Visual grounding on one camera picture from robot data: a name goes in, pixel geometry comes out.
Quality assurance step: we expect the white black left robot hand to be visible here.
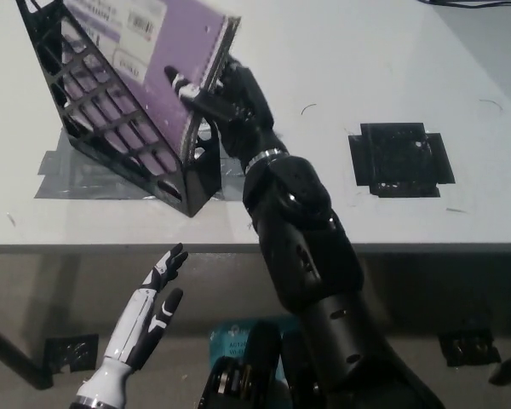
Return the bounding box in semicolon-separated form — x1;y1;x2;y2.
104;242;190;372

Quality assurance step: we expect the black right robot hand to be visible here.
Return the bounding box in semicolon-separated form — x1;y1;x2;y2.
164;57;290;168

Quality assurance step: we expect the purple spiral notebook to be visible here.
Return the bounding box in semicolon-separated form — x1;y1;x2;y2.
61;0;243;180

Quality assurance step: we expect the black lattice file shelf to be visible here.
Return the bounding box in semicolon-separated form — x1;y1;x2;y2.
14;0;222;220

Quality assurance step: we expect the black ribbed robot torso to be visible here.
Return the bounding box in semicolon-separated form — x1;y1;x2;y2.
199;319;324;409

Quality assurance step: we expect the grey tape patch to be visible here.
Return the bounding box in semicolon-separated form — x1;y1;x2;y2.
33;131;250;201

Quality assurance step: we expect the black tape square patch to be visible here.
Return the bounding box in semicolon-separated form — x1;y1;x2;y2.
347;122;456;199

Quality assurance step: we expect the black cable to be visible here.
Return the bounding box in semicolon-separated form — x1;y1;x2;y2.
425;0;511;8

